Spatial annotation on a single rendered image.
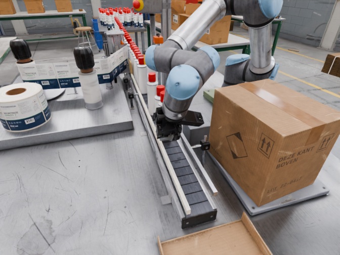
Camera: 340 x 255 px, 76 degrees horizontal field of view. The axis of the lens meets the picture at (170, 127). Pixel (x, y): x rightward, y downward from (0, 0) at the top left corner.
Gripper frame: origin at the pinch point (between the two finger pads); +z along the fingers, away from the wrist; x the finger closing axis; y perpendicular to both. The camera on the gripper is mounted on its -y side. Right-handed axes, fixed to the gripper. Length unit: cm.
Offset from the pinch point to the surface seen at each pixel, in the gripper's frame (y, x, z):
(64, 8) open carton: 95, -501, 299
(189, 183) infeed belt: -0.5, 19.1, -4.4
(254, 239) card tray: -12.1, 38.6, -10.6
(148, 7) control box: -6, -70, -3
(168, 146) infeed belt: 0.7, 1.8, 5.6
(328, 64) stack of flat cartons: -368, -162, 183
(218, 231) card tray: -3.9, 34.5, -8.0
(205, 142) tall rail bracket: -8.9, 7.7, -8.0
